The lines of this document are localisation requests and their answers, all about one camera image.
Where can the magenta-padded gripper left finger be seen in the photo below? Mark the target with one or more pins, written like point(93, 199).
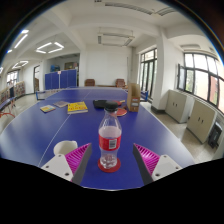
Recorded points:
point(60, 165)

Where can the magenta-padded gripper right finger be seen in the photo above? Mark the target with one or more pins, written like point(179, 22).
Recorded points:
point(165, 165)

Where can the clear bottle with red label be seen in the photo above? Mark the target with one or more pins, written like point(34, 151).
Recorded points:
point(109, 141)

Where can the white mug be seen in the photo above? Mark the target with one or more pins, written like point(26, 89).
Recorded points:
point(65, 146)

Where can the white two-door cabinet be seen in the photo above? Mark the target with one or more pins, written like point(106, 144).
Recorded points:
point(201, 120)
point(178, 106)

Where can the small yellow and blue booklet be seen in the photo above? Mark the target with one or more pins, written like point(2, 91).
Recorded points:
point(47, 108)

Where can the black bin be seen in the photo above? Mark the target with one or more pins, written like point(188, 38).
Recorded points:
point(215, 135)

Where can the yellow book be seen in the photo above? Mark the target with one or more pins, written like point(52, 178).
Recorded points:
point(77, 107)

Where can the grey booklet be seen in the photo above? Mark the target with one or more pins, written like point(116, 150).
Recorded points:
point(61, 104)

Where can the red table tennis paddle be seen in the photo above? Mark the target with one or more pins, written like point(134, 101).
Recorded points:
point(119, 102)
point(122, 112)

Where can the black table tennis paddle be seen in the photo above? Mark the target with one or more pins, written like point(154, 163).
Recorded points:
point(99, 104)

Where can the table tennis net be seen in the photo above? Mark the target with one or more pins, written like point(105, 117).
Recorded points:
point(143, 96)

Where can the brown cardboard box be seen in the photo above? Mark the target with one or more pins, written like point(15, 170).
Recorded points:
point(133, 98)

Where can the blue table with red legs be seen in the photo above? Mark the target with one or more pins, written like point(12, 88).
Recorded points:
point(5, 105)

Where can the folded blue table tennis tables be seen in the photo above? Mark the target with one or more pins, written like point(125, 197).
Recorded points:
point(60, 79)

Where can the shelf unit with books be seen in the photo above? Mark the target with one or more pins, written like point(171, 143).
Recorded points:
point(16, 90)

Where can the brown chair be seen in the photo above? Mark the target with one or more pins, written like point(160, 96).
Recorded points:
point(120, 83)
point(89, 82)

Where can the large black-framed window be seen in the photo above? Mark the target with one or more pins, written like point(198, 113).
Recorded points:
point(200, 80)

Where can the tall black-framed window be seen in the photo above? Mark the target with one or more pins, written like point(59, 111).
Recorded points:
point(147, 73)

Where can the ceiling lights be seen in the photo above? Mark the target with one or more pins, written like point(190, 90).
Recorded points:
point(50, 47)

